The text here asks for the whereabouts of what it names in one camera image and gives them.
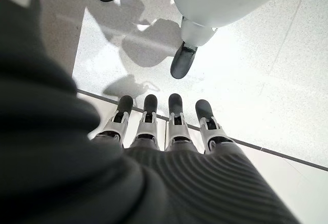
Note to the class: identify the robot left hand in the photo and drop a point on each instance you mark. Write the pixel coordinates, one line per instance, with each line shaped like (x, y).
(102, 183)

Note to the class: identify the dark cabinet plinth strip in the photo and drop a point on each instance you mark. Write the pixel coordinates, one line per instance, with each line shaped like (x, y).
(256, 147)

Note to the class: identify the robot left leg black foot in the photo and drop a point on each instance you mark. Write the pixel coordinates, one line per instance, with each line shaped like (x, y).
(205, 3)

